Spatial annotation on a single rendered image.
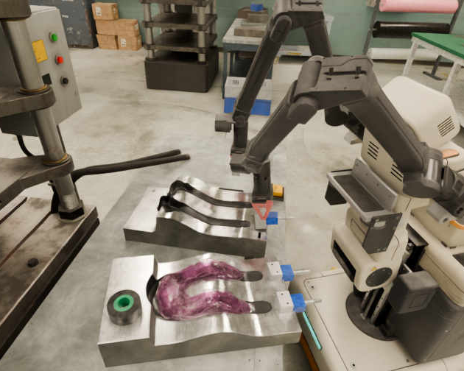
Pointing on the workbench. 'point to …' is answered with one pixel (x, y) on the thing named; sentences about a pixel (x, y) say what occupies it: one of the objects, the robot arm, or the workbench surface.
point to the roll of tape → (127, 316)
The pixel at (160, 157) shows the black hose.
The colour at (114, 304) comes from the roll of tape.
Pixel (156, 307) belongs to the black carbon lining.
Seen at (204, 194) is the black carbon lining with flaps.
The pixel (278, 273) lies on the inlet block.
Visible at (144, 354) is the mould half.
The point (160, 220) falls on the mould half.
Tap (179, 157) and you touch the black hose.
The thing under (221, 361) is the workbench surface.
